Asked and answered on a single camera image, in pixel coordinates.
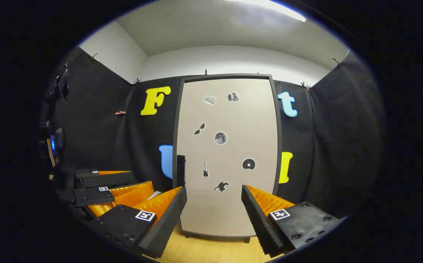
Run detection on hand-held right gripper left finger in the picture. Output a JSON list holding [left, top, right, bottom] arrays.
[[87, 186, 188, 259]]

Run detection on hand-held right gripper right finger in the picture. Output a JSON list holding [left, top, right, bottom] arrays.
[[241, 184, 345, 258]]

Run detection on beige cabinet door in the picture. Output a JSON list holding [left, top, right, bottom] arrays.
[[177, 78, 279, 238]]

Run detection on black cabinet door handle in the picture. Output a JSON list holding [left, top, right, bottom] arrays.
[[177, 155, 186, 187]]

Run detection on black backdrop cloth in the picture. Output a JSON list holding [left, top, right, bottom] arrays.
[[40, 47, 385, 220]]

